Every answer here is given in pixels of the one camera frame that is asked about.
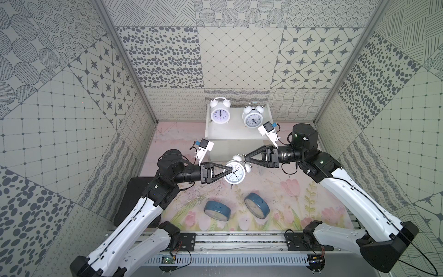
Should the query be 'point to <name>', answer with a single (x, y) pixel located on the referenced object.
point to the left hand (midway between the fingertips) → (232, 177)
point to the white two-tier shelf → (235, 138)
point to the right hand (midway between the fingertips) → (246, 161)
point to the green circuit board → (168, 259)
